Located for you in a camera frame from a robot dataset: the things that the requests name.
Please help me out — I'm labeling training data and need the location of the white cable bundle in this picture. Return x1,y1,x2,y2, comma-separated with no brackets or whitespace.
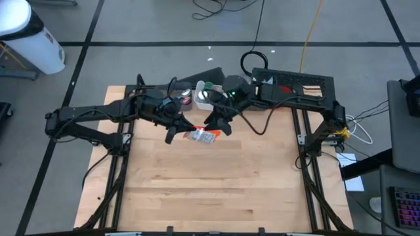
345,113,374,146

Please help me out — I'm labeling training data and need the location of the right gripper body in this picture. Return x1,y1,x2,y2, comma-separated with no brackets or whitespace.
209,96,245,121

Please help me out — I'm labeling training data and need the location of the black floor object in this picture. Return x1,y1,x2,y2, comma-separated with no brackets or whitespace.
0,102,14,127

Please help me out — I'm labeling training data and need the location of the backlit keyboard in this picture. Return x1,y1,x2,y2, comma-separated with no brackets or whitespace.
389,186,420,230

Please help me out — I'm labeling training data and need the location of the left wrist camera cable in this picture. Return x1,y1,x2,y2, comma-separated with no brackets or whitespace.
166,77,180,99

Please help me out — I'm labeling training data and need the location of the black looped floor cable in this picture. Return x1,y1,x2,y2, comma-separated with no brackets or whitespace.
192,0,262,20

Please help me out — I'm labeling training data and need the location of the black aluminium table frame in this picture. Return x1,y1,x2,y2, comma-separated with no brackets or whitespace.
78,83,354,236

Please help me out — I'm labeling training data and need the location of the white plastic bin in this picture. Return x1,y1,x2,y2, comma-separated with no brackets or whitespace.
194,80,228,111

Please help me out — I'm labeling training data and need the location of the thin black cable pair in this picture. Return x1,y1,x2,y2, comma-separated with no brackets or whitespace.
347,100,390,125

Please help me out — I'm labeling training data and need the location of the white computer mouse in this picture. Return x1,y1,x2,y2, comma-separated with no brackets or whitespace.
369,196,383,214

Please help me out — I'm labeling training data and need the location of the dark keyboard desk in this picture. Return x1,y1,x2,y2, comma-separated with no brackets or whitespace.
379,163,420,236

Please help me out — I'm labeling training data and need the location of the yellow cable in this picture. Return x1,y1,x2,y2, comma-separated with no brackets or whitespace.
299,0,325,73

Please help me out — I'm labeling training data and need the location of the black wedge panel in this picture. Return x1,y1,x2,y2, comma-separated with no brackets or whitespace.
183,66,228,87

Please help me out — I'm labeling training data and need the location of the white paper sheet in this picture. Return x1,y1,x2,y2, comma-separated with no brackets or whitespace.
336,152,366,193

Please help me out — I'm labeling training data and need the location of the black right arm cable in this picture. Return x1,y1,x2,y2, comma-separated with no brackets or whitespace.
293,152,311,171

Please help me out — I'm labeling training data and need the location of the grey metal furniture foot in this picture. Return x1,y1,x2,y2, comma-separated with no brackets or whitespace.
0,65,39,81

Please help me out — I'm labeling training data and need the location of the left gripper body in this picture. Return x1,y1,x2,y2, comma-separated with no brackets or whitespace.
138,100,185,128

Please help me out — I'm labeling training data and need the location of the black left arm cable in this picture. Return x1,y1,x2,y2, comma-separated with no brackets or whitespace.
81,151,112,190

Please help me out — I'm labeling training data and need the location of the black desk device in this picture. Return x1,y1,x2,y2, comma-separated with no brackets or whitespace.
399,74,420,118

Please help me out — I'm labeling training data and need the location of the orange ramen packet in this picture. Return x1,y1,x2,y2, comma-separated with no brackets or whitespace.
182,125,221,144

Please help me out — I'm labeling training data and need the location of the black coiled power cable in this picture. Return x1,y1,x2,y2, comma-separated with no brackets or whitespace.
238,0,268,79

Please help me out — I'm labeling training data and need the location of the white trash can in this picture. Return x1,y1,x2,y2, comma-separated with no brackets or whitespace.
0,0,66,75

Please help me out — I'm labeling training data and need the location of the black perforated panel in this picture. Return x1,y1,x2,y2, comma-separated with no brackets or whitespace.
251,67,337,111

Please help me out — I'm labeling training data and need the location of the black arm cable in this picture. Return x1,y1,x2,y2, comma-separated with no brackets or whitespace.
81,151,112,190
293,152,311,171

